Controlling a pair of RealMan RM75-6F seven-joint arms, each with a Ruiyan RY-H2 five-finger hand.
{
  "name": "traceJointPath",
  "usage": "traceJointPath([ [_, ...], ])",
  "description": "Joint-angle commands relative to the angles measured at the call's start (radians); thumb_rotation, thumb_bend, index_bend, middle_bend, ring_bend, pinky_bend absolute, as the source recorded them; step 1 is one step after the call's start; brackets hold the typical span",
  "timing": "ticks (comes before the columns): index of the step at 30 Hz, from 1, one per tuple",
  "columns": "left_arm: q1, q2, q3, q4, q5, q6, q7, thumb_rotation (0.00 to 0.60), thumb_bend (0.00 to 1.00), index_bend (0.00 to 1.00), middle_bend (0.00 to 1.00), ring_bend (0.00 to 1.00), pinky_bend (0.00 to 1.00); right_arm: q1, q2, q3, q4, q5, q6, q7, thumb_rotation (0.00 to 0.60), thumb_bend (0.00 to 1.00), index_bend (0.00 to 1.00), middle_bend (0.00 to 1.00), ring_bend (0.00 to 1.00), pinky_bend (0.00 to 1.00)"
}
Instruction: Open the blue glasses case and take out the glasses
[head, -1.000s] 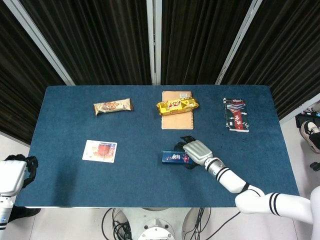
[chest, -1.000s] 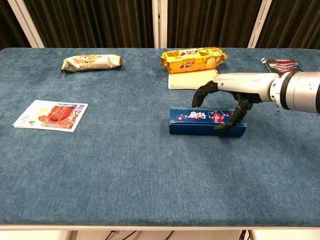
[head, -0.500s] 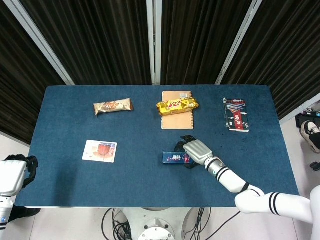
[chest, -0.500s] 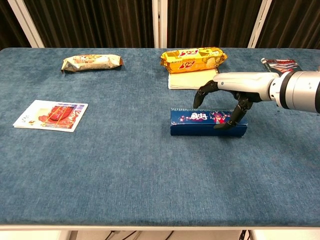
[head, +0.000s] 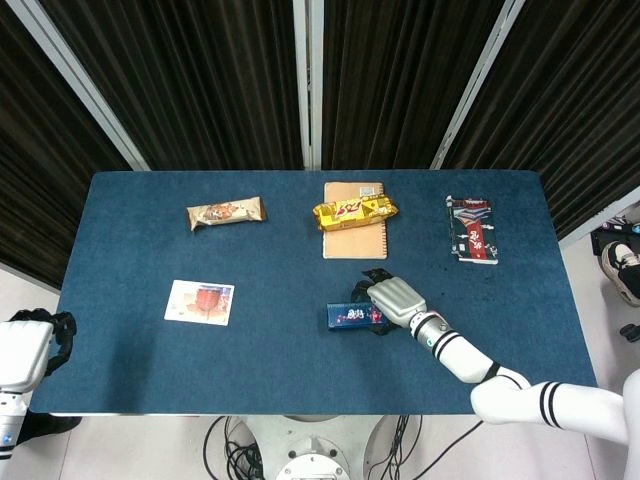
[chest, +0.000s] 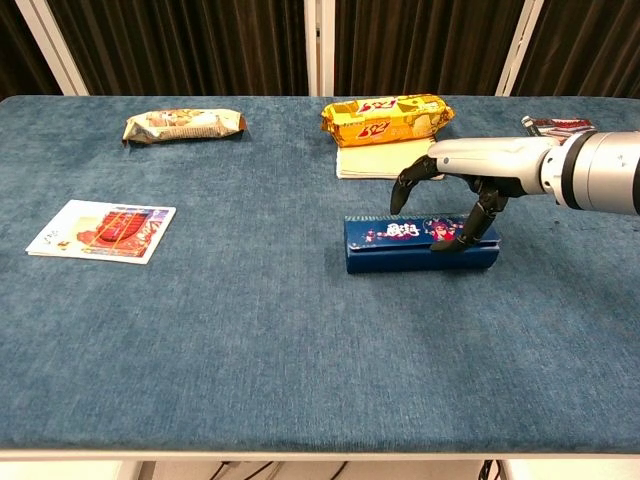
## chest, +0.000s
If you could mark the white red picture booklet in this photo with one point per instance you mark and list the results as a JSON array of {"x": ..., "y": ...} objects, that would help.
[{"x": 105, "y": 231}]

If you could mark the black red book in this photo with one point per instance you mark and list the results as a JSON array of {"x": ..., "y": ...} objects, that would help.
[{"x": 555, "y": 126}]

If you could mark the blue printed cardboard box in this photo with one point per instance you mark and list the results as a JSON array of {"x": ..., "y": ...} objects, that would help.
[{"x": 400, "y": 250}]

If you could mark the slanted white frame post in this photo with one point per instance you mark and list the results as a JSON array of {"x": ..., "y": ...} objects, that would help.
[
  {"x": 520, "y": 47},
  {"x": 52, "y": 47}
]

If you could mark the dark pleated curtain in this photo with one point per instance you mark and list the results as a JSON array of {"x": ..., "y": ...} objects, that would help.
[{"x": 175, "y": 45}]

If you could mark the blue velvet tablecloth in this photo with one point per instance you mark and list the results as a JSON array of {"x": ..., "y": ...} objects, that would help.
[{"x": 250, "y": 350}]

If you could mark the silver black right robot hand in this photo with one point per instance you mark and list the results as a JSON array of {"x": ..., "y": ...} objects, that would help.
[{"x": 495, "y": 160}]

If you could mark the beige spiral notebook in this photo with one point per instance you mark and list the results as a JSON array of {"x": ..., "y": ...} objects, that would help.
[{"x": 375, "y": 160}]

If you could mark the yellow snack packet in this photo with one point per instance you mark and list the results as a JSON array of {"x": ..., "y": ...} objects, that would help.
[{"x": 385, "y": 120}]

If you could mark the beige brown snack packet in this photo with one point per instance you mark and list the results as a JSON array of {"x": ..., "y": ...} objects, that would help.
[{"x": 182, "y": 125}]

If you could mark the upright white frame post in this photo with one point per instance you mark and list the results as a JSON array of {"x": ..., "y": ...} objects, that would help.
[{"x": 319, "y": 47}]

